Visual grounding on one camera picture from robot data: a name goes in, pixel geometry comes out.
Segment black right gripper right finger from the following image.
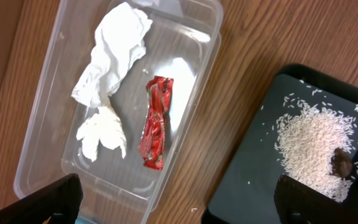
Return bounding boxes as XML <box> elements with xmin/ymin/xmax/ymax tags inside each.
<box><xmin>274</xmin><ymin>175</ymin><xmax>358</xmax><ymax>224</ymax></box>

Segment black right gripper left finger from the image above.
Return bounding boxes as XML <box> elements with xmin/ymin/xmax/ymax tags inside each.
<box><xmin>0</xmin><ymin>173</ymin><xmax>83</xmax><ymax>224</ymax></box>

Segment red snack wrapper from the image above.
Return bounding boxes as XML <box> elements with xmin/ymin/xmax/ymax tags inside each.
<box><xmin>138</xmin><ymin>76</ymin><xmax>174</xmax><ymax>170</ymax></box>

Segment white napkin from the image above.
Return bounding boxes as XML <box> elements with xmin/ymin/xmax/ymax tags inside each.
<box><xmin>71</xmin><ymin>2</ymin><xmax>152</xmax><ymax>161</ymax></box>

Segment black plastic tray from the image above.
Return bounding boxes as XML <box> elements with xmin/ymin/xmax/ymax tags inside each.
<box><xmin>201</xmin><ymin>64</ymin><xmax>358</xmax><ymax>223</ymax></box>

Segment brown food piece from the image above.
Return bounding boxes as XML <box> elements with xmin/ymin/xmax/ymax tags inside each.
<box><xmin>331</xmin><ymin>148</ymin><xmax>353</xmax><ymax>178</ymax></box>

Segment pile of white rice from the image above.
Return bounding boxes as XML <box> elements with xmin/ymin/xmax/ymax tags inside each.
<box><xmin>259</xmin><ymin>79</ymin><xmax>358</xmax><ymax>203</ymax></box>

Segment clear plastic bin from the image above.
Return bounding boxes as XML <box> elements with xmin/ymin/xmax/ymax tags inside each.
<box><xmin>14</xmin><ymin>0</ymin><xmax>223</xmax><ymax>223</ymax></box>

